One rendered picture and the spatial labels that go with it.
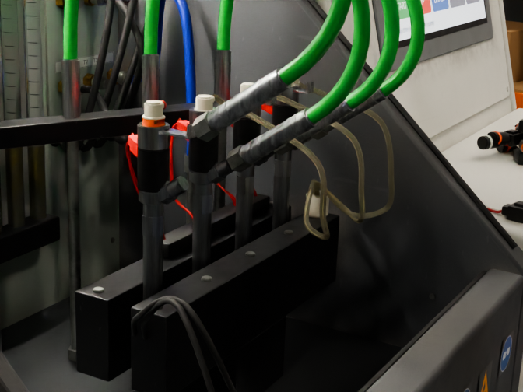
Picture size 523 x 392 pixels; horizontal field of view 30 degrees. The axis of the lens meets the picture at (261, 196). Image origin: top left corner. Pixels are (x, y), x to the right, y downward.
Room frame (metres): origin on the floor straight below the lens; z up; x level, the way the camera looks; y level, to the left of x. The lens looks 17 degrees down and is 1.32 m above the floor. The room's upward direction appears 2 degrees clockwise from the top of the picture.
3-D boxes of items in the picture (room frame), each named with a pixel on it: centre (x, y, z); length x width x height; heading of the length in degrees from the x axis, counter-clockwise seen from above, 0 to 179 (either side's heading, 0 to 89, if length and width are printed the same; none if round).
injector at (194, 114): (0.89, 0.05, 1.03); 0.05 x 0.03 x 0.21; 61
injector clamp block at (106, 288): (0.93, 0.04, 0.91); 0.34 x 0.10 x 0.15; 151
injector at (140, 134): (0.82, 0.09, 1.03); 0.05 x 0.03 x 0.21; 61
